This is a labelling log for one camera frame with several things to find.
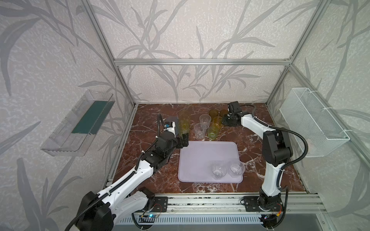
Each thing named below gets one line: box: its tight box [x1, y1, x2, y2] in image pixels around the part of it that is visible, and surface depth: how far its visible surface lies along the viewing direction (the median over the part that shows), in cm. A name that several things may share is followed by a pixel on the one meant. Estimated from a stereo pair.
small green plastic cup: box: [207, 126, 218, 141], surface depth 101 cm
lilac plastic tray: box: [177, 141, 244, 184], surface depth 93 cm
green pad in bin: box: [71, 101, 116, 135], surface depth 69 cm
